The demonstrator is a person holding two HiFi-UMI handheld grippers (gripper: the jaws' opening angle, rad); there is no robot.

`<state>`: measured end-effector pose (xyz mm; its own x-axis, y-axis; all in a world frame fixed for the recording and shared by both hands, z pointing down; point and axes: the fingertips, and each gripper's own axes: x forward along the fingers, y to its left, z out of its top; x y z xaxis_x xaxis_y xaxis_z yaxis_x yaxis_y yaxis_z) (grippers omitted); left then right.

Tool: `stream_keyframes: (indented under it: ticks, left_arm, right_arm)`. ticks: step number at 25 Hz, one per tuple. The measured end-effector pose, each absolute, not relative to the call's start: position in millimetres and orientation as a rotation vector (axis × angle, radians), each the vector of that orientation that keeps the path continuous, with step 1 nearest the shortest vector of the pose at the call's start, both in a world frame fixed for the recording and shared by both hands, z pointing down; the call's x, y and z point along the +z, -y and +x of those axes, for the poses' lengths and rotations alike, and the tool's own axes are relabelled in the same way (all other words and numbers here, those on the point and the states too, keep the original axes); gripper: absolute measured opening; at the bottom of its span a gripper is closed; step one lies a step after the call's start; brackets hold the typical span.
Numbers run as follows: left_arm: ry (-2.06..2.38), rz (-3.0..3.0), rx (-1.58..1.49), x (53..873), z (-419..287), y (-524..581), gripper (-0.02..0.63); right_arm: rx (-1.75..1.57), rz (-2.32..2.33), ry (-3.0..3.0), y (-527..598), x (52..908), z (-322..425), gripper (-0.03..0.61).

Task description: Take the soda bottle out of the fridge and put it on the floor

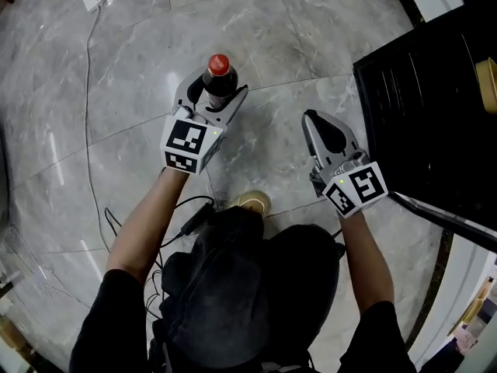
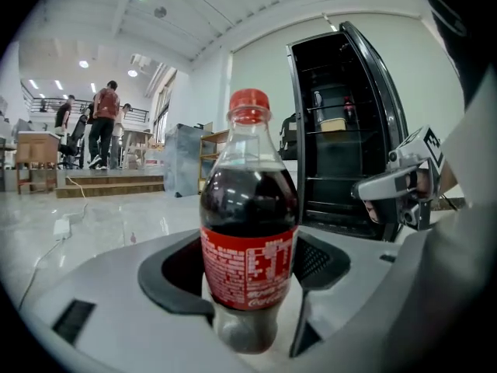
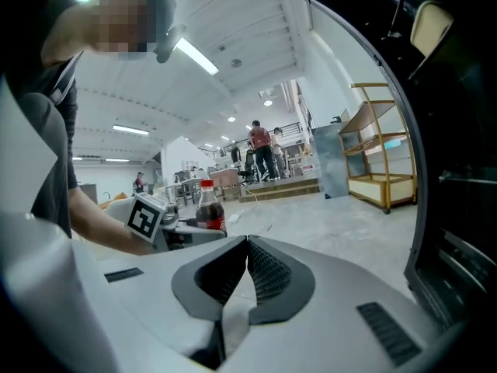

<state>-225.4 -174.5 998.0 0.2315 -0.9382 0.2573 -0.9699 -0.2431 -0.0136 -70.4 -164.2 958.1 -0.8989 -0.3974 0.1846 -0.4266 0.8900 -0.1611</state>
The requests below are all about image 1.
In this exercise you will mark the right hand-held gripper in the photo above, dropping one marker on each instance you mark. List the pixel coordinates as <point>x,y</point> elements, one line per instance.
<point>361,189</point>

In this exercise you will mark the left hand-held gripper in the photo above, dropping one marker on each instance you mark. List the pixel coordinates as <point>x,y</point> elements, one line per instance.
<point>186,138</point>

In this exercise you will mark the dark bottle with red cap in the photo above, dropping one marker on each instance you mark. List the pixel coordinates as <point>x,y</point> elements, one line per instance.
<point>219,80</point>

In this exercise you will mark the black mini fridge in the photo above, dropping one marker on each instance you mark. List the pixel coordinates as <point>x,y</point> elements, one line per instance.
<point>427,111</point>

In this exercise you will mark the person's left forearm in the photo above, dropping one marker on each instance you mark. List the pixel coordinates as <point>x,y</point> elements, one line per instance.
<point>147,227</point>

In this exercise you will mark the person's right forearm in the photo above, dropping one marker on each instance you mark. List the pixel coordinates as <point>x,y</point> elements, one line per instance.
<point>365,262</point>

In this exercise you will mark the person's tan shoe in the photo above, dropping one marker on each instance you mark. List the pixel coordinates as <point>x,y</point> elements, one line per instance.
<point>252,201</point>

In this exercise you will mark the yellow food container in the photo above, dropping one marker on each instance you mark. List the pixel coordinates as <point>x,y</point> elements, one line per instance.
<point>489,86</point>

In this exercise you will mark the person's black trousers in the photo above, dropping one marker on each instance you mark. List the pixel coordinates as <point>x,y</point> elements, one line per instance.
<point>233,286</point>

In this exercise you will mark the person's black printed t-shirt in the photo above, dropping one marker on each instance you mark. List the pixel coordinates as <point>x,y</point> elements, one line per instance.
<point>108,325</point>

